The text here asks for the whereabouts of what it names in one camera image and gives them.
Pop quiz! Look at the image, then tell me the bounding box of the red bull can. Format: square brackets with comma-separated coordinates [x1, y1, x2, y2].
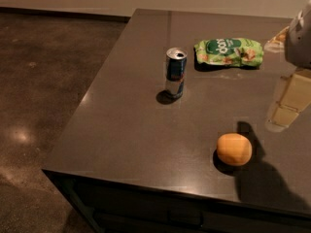
[165, 48, 188, 99]

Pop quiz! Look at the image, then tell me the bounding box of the dark cabinet drawer front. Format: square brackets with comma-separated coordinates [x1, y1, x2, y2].
[45, 171, 311, 233]

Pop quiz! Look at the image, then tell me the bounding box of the green chip bag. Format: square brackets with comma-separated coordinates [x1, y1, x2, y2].
[194, 38, 263, 68]

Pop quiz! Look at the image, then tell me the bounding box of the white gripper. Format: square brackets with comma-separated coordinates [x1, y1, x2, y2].
[264, 0, 311, 132]

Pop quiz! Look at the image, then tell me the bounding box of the orange fruit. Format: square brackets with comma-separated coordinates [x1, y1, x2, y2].
[217, 133, 252, 166]

